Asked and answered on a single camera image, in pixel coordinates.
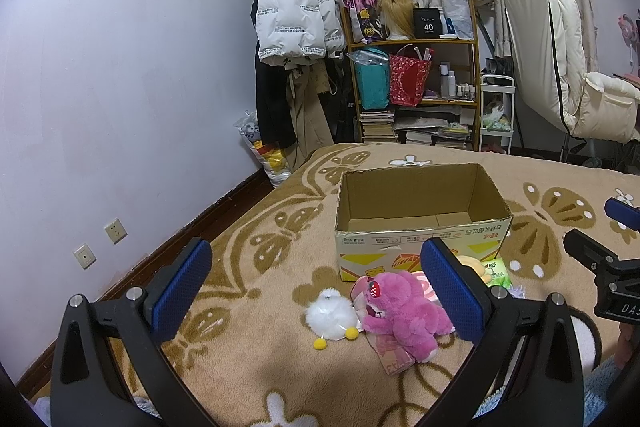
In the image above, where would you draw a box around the green tissue pack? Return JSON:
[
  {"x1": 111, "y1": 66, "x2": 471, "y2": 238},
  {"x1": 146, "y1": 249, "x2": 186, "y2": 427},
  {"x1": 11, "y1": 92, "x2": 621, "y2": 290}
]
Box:
[{"x1": 482, "y1": 257, "x2": 512, "y2": 289}]

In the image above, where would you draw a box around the yellow dog plush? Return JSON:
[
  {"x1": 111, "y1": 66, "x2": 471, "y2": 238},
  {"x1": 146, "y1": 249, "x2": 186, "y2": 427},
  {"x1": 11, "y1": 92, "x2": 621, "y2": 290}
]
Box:
[{"x1": 457, "y1": 256, "x2": 492, "y2": 286}]

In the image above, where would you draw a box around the pink tissue pack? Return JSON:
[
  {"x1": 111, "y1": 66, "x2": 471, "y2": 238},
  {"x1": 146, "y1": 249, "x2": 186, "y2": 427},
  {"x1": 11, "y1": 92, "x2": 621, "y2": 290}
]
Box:
[{"x1": 348, "y1": 275, "x2": 442, "y2": 377}]

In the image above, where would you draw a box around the pink strawberry bear plush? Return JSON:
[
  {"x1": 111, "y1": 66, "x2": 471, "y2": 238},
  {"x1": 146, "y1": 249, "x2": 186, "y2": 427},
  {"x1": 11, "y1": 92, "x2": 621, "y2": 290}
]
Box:
[{"x1": 361, "y1": 271, "x2": 454, "y2": 363}]

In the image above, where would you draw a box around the white fluffy chick plush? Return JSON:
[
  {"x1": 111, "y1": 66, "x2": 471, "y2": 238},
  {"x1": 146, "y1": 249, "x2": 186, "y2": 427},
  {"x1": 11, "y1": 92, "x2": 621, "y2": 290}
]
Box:
[{"x1": 305, "y1": 288, "x2": 361, "y2": 351}]

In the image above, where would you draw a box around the purple anime doll plush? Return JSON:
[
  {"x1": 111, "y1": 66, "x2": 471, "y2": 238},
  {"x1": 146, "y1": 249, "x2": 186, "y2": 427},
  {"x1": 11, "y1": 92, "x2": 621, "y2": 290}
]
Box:
[{"x1": 508, "y1": 285, "x2": 526, "y2": 299}]

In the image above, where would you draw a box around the pink swirl lollipop plush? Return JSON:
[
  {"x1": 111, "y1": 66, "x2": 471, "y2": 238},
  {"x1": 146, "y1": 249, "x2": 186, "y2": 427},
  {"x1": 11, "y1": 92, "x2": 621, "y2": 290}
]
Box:
[{"x1": 413, "y1": 271, "x2": 440, "y2": 306}]

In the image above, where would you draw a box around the person's right hand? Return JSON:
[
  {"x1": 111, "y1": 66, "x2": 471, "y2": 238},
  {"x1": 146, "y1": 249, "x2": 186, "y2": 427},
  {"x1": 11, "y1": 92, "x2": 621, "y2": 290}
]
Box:
[{"x1": 614, "y1": 323, "x2": 637, "y2": 369}]

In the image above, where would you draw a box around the beige patterned carpet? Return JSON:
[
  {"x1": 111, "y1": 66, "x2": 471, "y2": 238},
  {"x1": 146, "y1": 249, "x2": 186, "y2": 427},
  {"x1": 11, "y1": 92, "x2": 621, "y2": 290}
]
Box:
[{"x1": 13, "y1": 144, "x2": 639, "y2": 426}]

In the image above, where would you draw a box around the white utility cart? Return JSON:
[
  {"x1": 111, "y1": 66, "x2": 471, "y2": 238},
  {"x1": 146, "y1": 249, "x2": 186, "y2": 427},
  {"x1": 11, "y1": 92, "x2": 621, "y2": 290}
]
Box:
[{"x1": 480, "y1": 74, "x2": 515, "y2": 155}]

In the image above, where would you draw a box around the white reclining chair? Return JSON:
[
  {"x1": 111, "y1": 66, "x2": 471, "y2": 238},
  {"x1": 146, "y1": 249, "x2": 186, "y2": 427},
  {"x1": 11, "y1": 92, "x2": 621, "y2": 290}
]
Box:
[{"x1": 502, "y1": 0, "x2": 639, "y2": 144}]

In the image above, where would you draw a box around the open cardboard box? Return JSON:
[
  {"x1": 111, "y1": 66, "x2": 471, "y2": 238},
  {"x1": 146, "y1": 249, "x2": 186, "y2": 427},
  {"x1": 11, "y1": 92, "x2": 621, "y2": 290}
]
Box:
[{"x1": 335, "y1": 164, "x2": 513, "y2": 282}]

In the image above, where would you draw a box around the red shopping bag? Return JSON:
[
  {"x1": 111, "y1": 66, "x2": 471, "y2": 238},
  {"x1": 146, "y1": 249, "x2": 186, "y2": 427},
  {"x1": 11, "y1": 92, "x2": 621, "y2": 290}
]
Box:
[{"x1": 390, "y1": 43, "x2": 432, "y2": 107}]

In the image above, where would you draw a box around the wooden shelf unit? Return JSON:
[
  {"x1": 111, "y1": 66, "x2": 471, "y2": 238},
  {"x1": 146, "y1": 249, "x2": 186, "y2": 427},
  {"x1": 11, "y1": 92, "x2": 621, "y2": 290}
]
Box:
[{"x1": 341, "y1": 0, "x2": 480, "y2": 150}]

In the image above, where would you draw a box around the stack of books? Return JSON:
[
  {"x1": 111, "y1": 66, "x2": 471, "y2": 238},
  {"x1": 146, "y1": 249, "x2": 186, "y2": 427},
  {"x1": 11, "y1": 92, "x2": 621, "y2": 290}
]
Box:
[{"x1": 359, "y1": 109, "x2": 397, "y2": 143}]

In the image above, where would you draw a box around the black box numbered 40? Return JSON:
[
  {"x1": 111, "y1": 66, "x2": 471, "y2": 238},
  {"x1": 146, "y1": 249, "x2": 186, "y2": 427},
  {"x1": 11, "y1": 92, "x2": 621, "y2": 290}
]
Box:
[{"x1": 413, "y1": 8, "x2": 444, "y2": 39}]

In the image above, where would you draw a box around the teal bag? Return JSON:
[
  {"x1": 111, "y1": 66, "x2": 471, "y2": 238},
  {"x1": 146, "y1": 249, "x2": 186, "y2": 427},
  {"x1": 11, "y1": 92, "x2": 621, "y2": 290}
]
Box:
[{"x1": 349, "y1": 48, "x2": 390, "y2": 110}]

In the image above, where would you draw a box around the plastic bag of toys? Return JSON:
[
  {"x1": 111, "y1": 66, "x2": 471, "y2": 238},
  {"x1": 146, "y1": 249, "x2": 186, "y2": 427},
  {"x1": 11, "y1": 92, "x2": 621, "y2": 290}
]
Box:
[{"x1": 235, "y1": 110, "x2": 291, "y2": 187}]

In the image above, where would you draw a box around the blonde wig head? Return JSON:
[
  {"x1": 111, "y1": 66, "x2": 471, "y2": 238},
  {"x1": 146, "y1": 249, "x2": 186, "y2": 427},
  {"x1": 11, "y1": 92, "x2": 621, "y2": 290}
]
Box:
[{"x1": 378, "y1": 0, "x2": 414, "y2": 40}]

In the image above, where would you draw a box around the khaki trench coat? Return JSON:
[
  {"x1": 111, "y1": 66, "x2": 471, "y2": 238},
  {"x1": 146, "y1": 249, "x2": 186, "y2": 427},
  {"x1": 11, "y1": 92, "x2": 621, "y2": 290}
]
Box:
[{"x1": 283, "y1": 62, "x2": 333, "y2": 172}]

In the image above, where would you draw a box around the white puffer jacket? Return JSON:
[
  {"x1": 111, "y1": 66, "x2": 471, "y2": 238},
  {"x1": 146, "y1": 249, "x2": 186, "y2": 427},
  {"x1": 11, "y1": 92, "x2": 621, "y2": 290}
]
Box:
[{"x1": 255, "y1": 0, "x2": 346, "y2": 69}]

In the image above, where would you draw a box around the lower wall socket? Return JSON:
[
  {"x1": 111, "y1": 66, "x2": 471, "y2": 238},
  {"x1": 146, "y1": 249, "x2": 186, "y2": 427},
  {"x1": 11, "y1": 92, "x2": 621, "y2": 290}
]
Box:
[{"x1": 74, "y1": 244, "x2": 96, "y2": 270}]

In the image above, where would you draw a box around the wall socket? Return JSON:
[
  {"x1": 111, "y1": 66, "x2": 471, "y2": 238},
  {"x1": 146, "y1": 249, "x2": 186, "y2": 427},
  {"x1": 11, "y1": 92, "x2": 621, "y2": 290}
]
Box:
[
  {"x1": 104, "y1": 218, "x2": 128, "y2": 244},
  {"x1": 74, "y1": 244, "x2": 96, "y2": 270}
]

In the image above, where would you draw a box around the upper wall socket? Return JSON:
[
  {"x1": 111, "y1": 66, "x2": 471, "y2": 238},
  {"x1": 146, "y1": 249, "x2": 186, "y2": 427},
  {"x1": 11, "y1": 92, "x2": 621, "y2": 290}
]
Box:
[{"x1": 104, "y1": 218, "x2": 128, "y2": 244}]

